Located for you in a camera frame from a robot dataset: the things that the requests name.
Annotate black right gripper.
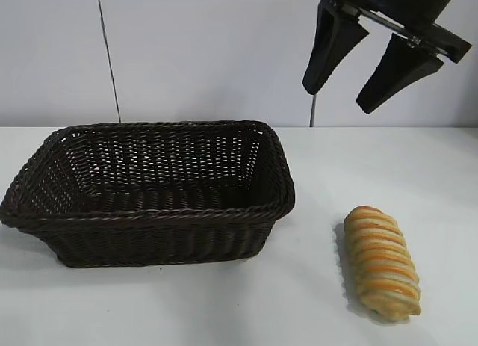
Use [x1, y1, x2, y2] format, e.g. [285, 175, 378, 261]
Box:
[302, 0, 474, 116]

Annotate dark brown wicker basket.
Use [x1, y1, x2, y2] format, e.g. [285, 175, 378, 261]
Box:
[1, 119, 297, 269]

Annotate long striped bread loaf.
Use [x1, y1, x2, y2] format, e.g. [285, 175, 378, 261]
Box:
[343, 206, 423, 309]

